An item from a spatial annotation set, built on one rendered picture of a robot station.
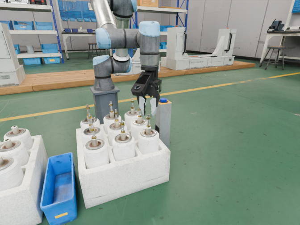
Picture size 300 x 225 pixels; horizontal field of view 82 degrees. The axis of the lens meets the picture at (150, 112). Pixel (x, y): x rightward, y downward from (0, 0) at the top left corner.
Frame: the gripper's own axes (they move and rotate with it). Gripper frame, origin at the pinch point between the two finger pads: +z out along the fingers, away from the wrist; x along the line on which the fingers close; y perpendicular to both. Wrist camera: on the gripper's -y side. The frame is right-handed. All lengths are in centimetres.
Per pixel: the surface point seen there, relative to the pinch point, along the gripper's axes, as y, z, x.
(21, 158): -29, 14, 44
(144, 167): -8.4, 21.6, -1.6
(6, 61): 77, -2, 218
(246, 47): 564, -1, -96
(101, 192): -21.8, 28.1, 12.2
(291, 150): 53, 35, -76
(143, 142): -4.0, 12.0, 0.8
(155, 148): -1.5, 16.0, -4.2
